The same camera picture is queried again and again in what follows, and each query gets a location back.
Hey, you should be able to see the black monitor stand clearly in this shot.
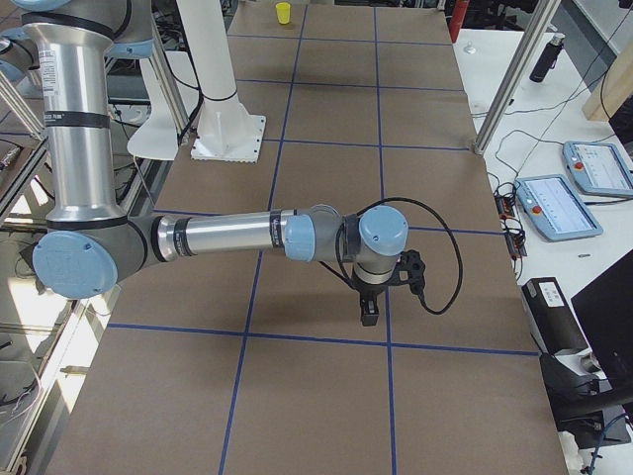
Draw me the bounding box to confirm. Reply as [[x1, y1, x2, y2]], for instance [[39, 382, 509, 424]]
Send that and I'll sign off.
[[540, 253, 632, 449]]

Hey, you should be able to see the small orange circuit board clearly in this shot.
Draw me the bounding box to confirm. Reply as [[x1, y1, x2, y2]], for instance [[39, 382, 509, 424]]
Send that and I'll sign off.
[[495, 193, 527, 261]]

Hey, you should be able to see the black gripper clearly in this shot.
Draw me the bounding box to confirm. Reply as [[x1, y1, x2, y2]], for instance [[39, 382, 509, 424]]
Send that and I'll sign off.
[[352, 274, 396, 327]]

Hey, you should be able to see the far blue teach pendant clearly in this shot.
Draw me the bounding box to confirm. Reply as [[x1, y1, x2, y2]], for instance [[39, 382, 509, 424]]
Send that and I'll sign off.
[[563, 142, 632, 198]]

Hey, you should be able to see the wooden board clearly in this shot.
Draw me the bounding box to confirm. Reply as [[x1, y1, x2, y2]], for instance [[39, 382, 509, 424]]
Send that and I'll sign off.
[[584, 0, 633, 122]]

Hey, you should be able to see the white camera stand pillar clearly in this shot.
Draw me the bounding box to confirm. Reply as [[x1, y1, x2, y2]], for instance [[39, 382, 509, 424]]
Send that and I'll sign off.
[[177, 0, 266, 162]]

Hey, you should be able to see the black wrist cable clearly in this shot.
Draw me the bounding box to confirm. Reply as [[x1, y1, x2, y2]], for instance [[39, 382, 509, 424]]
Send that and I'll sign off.
[[334, 197, 464, 316]]

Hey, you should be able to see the red fire extinguisher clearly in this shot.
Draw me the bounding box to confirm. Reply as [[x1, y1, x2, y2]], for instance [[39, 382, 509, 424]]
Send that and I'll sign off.
[[449, 0, 470, 44]]

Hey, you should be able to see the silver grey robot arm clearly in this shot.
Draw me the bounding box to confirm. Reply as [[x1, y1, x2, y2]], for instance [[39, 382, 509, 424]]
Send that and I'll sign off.
[[22, 1, 412, 326]]

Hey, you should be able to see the black box with label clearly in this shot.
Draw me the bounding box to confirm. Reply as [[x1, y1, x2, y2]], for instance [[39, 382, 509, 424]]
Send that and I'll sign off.
[[521, 277, 588, 356]]

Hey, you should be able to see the yellow plastic cup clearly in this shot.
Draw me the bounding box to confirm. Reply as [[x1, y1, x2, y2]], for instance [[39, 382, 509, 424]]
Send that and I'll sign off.
[[275, 1, 292, 25]]

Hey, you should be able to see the near blue teach pendant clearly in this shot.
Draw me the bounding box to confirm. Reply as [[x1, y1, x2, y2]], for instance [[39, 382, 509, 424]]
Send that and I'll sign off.
[[515, 174, 603, 241]]

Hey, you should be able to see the blue teach pendant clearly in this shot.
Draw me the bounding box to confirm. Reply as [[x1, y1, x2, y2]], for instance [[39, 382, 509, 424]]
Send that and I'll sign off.
[[515, 174, 603, 241], [563, 142, 632, 198]]

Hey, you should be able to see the brown paper table mat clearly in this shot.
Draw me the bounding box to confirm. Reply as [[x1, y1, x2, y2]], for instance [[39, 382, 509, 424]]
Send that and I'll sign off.
[[47, 2, 566, 474]]

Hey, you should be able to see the aluminium frame post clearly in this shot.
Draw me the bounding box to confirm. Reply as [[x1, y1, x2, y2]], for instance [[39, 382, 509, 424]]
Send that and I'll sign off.
[[473, 0, 561, 155]]

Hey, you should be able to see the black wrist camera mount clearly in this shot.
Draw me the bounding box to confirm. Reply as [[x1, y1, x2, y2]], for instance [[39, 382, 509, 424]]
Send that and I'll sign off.
[[393, 250, 425, 297]]

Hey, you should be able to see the black water bottle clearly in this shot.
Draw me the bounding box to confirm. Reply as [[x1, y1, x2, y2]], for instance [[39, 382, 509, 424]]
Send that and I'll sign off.
[[529, 33, 565, 83]]

